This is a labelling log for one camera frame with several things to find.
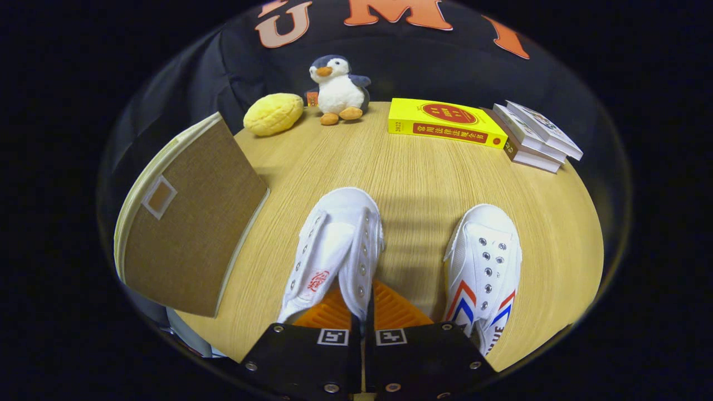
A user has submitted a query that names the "brown fabric storage box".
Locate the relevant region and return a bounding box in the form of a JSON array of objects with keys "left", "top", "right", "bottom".
[{"left": 113, "top": 111, "right": 271, "bottom": 319}]

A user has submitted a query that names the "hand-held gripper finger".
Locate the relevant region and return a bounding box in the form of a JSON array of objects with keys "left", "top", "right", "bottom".
[
  {"left": 365, "top": 280, "right": 498, "bottom": 401},
  {"left": 238, "top": 285, "right": 364, "bottom": 401}
]

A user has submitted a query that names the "white canvas shoe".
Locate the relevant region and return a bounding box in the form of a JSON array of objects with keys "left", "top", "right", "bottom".
[
  {"left": 277, "top": 187, "right": 385, "bottom": 324},
  {"left": 443, "top": 204, "right": 523, "bottom": 357}
]

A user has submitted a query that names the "yellow book with red label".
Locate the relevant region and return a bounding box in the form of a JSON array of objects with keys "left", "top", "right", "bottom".
[{"left": 388, "top": 97, "right": 509, "bottom": 150}]

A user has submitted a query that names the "black backdrop cloth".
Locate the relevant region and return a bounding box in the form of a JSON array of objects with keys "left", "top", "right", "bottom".
[{"left": 106, "top": 0, "right": 613, "bottom": 184}]

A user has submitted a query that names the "white illustrated book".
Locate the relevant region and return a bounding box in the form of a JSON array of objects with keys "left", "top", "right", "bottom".
[
  {"left": 505, "top": 100, "right": 584, "bottom": 161},
  {"left": 492, "top": 103, "right": 568, "bottom": 164}
]

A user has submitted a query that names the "penguin plush toy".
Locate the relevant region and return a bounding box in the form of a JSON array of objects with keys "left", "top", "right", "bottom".
[{"left": 305, "top": 54, "right": 372, "bottom": 126}]

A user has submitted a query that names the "yellow bun plush toy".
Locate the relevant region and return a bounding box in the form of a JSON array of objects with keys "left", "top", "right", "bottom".
[{"left": 243, "top": 93, "right": 305, "bottom": 137}]

